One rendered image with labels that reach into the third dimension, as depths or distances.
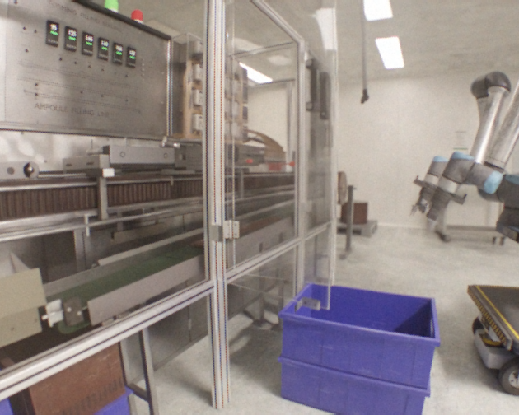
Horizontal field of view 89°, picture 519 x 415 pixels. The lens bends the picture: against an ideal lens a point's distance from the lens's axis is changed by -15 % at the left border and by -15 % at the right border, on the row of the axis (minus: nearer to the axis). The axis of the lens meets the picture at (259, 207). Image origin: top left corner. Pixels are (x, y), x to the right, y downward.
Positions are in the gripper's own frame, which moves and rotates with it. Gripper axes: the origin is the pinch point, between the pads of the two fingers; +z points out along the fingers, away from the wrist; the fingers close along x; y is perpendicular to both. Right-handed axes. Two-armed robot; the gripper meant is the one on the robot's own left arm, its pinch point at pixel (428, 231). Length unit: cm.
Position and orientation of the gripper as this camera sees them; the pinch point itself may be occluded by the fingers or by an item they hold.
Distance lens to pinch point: 149.8
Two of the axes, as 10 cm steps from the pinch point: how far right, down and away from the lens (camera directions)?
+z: -2.9, 8.7, 4.0
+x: -5.1, 2.2, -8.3
